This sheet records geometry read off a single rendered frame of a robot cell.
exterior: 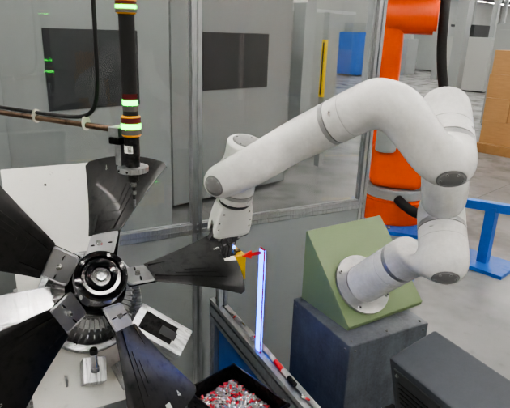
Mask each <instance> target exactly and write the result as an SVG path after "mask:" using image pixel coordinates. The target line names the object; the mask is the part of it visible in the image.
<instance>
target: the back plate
mask: <svg viewBox="0 0 510 408"><path fill-rule="evenodd" d="M86 164H87V163H81V164H63V165H53V166H42V167H32V168H13V169H3V170H0V172H1V178H2V187H3V189H4V190H5V191H6V192H7V193H8V194H9V195H10V196H11V197H12V199H13V200H14V201H15V202H16V203H17V204H18V205H19V206H20V207H21V208H22V209H23V210H24V211H25V212H26V213H27V214H28V216H29V217H30V218H31V219H32V220H33V221H34V222H35V223H36V224H37V225H38V226H39V227H40V228H41V229H42V230H43V231H44V232H45V233H46V234H47V235H48V236H49V237H50V238H51V239H52V240H53V242H54V243H55V245H57V246H59V247H61V248H63V249H66V250H68V251H70V252H72V253H77V252H82V251H87V247H88V245H89V241H90V238H91V237H90V236H88V229H89V214H88V194H87V175H86V168H85V165H86ZM42 278H43V277H42V275H41V277H40V278H34V277H30V276H26V275H21V274H15V281H16V286H17V292H20V291H28V290H33V289H37V288H38V286H39V283H40V281H41V279H42ZM97 356H106V366H107V380H106V381H105V382H104V383H103V384H99V385H87V386H80V362H81V361H82V359H83V358H90V357H91V356H90V353H89V354H81V353H74V352H71V351H67V350H64V349H62V348H61V350H60V351H59V352H58V353H57V355H56V357H55V359H54V360H53V362H52V363H51V365H50V366H49V369H48V370H47V372H46V373H45V375H44V377H43V379H42V380H41V382H40V384H39V385H38V387H37V389H36V391H35V393H34V394H33V396H32V400H33V406H34V408H97V407H101V406H105V405H108V404H111V403H114V402H119V401H122V400H125V399H126V396H125V390H123V389H122V387H121V386H120V384H119V382H118V380H117V378H116V377H115V375H114V373H113V370H112V369H111V367H112V366H113V365H114V364H115V363H117V362H118V361H120V357H119V353H118V349H117V344H115V345H114V346H111V347H109V348H108V349H106V350H103V351H99V352H98V354H97ZM65 375H67V379H68V387H66V382H65V377H64V376H65Z"/></svg>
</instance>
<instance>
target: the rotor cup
mask: <svg viewBox="0 0 510 408"><path fill-rule="evenodd" d="M100 271H104V272H105V273H106V278H105V279H104V280H99V279H98V278H97V277H96V275H97V273H98V272H100ZM127 282H128V271H127V268H126V266H125V263H124V262H123V261H122V260H121V259H120V258H119V257H118V256H117V255H116V254H114V253H110V252H108V251H95V252H92V253H89V254H87V255H85V256H84V257H82V258H81V259H80V260H79V262H78V263H77V265H76V267H75V268H74V273H73V274H72V276H71V278H70V281H69V282H68V284H67V286H64V294H66V293H67V292H68V291H69V290H70V291H71V292H72V293H73V294H74V296H75V297H76V299H77V300H78V301H79V303H80V304H81V305H82V307H83V308H84V310H85V311H86V315H85V317H88V318H100V317H104V314H103V313H102V312H101V309H102V308H105V307H107V306H109V305H112V304H116V303H121V302H122V301H123V299H124V298H125V293H126V285H127ZM80 295H81V296H82V297H83V298H82V300H81V299H80V298H79V297H80ZM114 299H115V300H114ZM113 300H114V302H112V301H113ZM111 302H112V303H111Z"/></svg>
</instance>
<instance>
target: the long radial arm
mask: <svg viewBox="0 0 510 408"><path fill-rule="evenodd" d="M52 288H53V286H51V287H42V288H37V289H33V290H28V291H20V292H16V293H10V294H6V295H0V325H1V326H2V327H3V329H5V328H6V327H8V326H10V325H13V324H18V323H20V322H21V321H24V320H26V319H28V318H29V317H32V316H34V315H36V314H37V313H40V312H44V311H46V310H49V309H50V308H52V307H53V305H54V301H52V299H53V296H52V295H51V294H52V293H53V290H52Z"/></svg>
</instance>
